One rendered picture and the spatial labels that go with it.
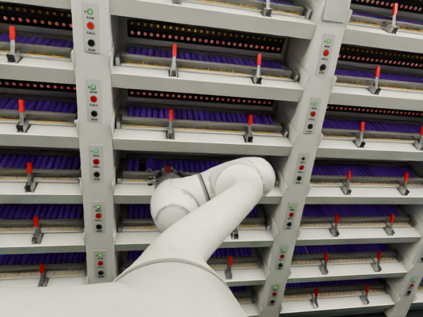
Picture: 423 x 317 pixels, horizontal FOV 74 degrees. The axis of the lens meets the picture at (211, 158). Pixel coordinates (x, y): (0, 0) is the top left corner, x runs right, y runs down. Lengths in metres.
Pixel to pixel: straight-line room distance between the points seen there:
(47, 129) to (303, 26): 0.84
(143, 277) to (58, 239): 0.99
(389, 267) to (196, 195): 1.20
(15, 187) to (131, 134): 0.41
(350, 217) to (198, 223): 1.11
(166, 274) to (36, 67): 0.83
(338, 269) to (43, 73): 1.36
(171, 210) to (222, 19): 0.58
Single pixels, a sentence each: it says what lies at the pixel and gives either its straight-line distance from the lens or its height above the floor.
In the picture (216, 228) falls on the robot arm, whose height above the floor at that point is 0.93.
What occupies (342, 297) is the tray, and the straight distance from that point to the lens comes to 1.65.
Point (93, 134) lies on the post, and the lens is 0.93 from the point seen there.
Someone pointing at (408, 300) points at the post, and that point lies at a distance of 1.83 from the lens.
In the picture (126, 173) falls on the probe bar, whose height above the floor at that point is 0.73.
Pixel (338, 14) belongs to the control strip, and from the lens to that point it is 1.04.
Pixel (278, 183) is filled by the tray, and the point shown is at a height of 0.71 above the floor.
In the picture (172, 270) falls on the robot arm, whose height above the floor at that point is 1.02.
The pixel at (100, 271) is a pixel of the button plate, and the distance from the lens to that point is 1.17.
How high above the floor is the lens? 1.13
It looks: 19 degrees down
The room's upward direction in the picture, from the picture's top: 6 degrees clockwise
